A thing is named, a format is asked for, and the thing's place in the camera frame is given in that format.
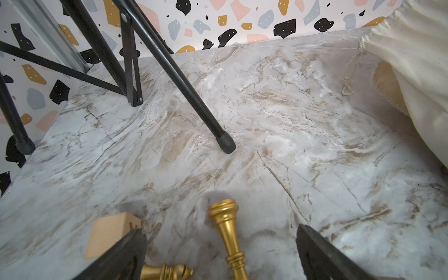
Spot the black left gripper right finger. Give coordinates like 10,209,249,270
296,224,374,280

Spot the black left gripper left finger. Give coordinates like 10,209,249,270
75,229,147,280

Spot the cream drawstring soil bag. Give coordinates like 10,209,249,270
341,1,448,166

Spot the wooden cube block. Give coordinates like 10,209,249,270
84,212,142,260

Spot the gold chess piece lying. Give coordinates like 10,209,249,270
140,264,194,280

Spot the gold chess piece upright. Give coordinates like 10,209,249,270
208,199,249,280

